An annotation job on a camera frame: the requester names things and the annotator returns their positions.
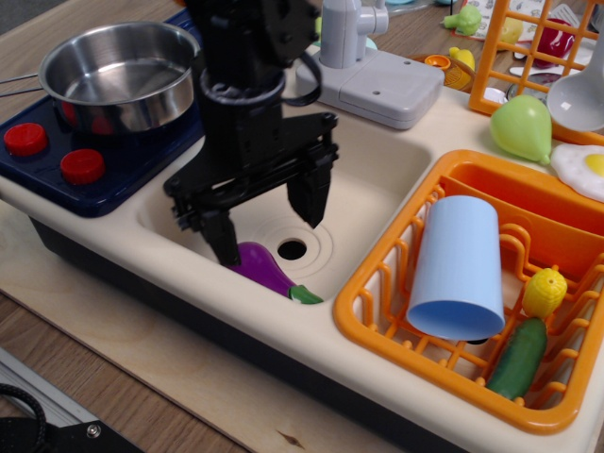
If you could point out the red stove knob left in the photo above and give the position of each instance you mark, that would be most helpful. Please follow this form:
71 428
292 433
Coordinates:
26 139

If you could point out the green toy pear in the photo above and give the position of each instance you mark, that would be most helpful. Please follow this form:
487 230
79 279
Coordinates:
523 128

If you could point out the red toy pepper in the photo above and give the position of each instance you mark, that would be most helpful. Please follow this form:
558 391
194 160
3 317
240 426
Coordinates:
554 43

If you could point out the grey toy faucet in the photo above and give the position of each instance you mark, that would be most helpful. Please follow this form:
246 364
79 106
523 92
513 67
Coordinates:
370 83

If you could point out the orange upright grid rack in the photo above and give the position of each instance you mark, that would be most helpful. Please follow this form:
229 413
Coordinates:
488 76

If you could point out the green toy cucumber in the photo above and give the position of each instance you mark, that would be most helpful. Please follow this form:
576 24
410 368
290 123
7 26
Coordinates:
520 359

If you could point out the cream toy sink unit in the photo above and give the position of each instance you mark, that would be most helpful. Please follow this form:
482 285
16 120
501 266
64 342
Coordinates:
332 311

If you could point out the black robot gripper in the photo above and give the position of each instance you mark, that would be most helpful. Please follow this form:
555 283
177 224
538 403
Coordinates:
250 148

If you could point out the black mount plate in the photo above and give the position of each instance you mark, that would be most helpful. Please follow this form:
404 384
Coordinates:
20 434

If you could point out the stainless steel pan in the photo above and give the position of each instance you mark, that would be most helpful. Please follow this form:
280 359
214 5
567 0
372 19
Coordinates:
121 79

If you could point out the orange dish rack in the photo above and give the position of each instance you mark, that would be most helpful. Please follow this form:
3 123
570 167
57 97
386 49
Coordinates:
543 223

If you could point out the purple toy eggplant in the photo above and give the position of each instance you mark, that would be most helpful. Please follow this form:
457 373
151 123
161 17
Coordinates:
259 265

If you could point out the red stove knob right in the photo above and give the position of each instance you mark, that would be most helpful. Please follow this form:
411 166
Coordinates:
82 166

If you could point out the green toy broccoli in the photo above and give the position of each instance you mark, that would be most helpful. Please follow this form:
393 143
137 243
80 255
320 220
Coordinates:
466 22

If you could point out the yellow toy corn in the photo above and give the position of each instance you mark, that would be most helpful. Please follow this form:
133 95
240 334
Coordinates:
544 293

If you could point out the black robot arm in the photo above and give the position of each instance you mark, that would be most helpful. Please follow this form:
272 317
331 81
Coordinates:
254 61

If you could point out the red stove knob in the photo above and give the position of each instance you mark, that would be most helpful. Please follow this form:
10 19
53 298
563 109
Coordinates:
82 166
26 139

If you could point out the light blue plastic cup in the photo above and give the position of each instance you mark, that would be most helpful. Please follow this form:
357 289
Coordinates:
456 292

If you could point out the toy fried egg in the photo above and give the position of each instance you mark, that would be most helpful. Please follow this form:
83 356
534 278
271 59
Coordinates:
581 168

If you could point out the grey plastic ladle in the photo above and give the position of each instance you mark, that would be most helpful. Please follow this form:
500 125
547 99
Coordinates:
576 101

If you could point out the dark blue toy stove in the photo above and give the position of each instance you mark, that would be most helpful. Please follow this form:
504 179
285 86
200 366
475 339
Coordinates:
131 160

